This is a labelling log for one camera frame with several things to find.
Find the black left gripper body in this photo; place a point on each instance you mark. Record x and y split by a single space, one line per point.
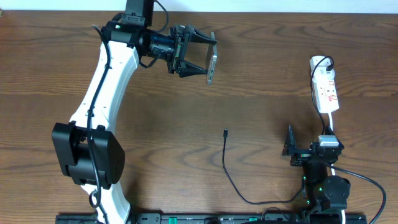
178 46

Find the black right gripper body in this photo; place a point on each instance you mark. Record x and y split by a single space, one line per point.
301 157

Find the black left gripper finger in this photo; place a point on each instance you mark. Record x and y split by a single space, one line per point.
187 69
196 36

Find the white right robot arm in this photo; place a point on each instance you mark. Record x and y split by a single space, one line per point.
326 194

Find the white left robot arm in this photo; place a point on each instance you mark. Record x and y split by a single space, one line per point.
86 147

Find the white power strip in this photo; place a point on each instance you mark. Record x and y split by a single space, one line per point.
323 79

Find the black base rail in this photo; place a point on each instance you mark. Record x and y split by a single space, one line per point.
272 217

